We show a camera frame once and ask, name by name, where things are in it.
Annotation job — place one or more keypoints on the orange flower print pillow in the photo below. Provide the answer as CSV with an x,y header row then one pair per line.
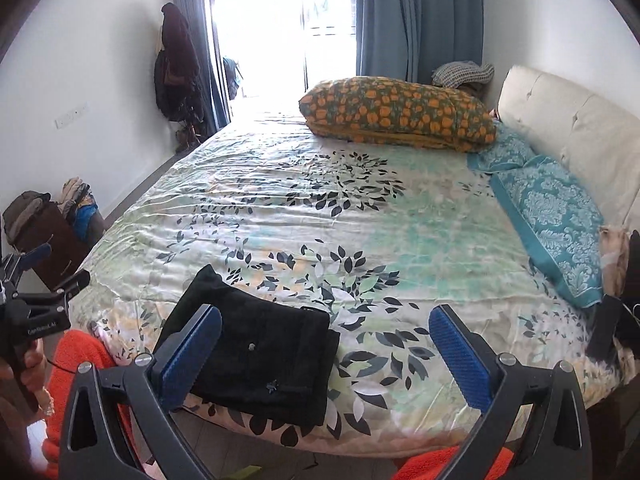
x,y
400,110

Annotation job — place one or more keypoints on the person's left hand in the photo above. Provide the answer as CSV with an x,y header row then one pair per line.
x,y
37,375

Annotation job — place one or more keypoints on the pile of mixed clothes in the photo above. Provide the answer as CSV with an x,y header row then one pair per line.
x,y
80,210

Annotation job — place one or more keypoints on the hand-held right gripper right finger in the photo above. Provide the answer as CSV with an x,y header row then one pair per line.
x,y
460,355

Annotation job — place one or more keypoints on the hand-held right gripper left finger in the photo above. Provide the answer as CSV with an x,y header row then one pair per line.
x,y
190,355

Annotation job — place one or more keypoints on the glass sliding door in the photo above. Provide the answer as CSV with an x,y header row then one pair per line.
x,y
270,35

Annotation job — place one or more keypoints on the orange fluffy rug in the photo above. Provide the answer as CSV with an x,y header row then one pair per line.
x,y
75,350

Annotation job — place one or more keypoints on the cream padded headboard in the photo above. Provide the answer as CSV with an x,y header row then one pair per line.
x,y
565,110

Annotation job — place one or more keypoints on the olive grey clothes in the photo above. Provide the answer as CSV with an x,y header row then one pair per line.
x,y
25,210

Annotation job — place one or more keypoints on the floral bed sheet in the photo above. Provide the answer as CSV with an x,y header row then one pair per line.
x,y
350,220

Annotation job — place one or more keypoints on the hung dark coats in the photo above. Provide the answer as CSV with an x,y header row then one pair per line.
x,y
175,60

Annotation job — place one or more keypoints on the black pants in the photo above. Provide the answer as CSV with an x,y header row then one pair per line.
x,y
270,350

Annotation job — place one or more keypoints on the black cloth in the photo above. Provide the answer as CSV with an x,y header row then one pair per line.
x,y
632,270

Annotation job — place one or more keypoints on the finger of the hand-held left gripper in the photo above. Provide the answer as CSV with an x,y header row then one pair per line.
x,y
70,282
35,255

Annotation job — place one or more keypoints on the brown laundry basket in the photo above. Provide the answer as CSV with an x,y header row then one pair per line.
x,y
55,245

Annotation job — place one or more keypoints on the white wall socket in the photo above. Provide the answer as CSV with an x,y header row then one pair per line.
x,y
70,116

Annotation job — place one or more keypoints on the black smartphone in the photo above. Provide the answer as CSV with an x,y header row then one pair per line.
x,y
602,327

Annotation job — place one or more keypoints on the checked cloth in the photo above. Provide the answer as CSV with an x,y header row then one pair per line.
x,y
460,72

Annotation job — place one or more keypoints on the teal patterned pillow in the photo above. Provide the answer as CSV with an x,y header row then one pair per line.
x,y
550,220
505,152

